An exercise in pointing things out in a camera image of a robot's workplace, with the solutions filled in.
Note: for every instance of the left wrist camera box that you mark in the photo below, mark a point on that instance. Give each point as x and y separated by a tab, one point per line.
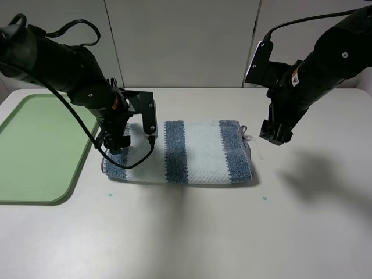
142	103

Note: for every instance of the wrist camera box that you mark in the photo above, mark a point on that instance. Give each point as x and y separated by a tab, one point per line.
142	103
261	70

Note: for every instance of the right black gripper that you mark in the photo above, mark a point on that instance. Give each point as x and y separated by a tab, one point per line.
286	109

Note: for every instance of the green plastic tray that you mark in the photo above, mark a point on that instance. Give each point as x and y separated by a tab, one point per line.
43	149

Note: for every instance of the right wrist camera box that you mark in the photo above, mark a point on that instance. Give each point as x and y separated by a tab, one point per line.
261	70

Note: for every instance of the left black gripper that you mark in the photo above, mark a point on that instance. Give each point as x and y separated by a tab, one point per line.
112	112

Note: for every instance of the blue white striped towel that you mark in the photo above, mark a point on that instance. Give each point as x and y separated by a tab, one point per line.
192	152

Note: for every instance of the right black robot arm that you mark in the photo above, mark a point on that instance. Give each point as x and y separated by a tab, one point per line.
341	53

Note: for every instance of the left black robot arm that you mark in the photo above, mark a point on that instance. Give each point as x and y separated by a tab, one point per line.
28	56

